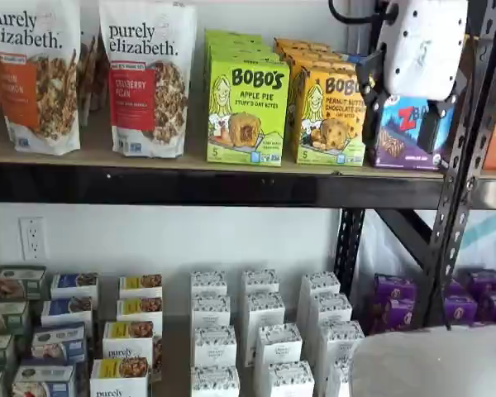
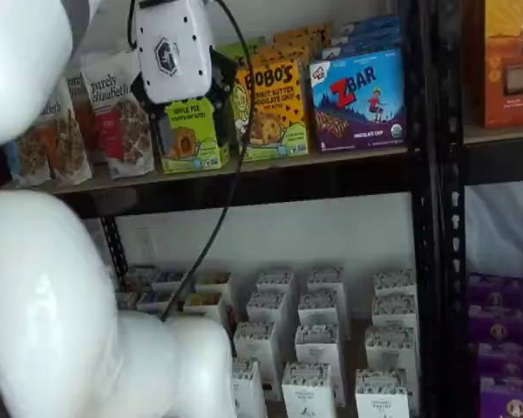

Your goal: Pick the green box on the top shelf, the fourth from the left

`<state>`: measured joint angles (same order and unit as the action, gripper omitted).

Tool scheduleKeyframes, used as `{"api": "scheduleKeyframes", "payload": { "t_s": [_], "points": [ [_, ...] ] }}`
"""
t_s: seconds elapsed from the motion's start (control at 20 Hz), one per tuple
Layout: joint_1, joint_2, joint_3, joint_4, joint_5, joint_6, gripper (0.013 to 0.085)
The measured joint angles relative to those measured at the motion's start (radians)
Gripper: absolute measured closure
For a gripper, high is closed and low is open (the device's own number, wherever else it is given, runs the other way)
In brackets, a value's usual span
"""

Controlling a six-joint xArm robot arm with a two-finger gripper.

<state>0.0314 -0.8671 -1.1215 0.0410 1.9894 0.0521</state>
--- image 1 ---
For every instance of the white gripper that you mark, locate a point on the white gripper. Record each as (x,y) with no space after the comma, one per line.
(421,49)

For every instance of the yellow oat bites box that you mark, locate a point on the yellow oat bites box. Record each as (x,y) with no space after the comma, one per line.
(248,120)

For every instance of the purple blue Zbar box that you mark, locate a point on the purple blue Zbar box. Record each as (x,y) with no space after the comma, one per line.
(397,136)

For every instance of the yellow Bobo's peanut butter box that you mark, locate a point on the yellow Bobo's peanut butter box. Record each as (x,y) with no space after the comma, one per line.
(297,44)
(326,124)
(310,58)

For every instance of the green Bobo's apple pie box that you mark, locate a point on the green Bobo's apple pie box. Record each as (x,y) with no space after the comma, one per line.
(231,36)
(239,51)

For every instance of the black horizontal shelf beam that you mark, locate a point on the black horizontal shelf beam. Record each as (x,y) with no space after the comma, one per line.
(231,192)

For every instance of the white patterned box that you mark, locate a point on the white patterned box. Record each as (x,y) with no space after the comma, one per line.
(215,347)
(314,285)
(337,380)
(211,312)
(278,347)
(330,310)
(290,380)
(260,282)
(215,382)
(266,312)
(208,284)
(340,345)

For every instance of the wooden shelf board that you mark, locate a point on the wooden shelf board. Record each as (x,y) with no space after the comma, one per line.
(190,161)

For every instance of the yellow label granola box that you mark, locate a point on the yellow label granola box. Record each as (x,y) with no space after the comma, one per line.
(140,286)
(120,378)
(128,341)
(139,311)

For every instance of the blue granola box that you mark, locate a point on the blue granola box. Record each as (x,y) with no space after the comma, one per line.
(43,382)
(58,345)
(74,286)
(66,312)

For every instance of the black diagonal rack brace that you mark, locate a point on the black diagonal rack brace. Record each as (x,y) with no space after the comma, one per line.
(401,221)

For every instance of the black perforated rack post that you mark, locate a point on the black perforated rack post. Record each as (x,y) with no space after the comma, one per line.
(454,194)
(351,248)

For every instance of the white wall outlet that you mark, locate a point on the white wall outlet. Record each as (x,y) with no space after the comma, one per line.
(33,237)

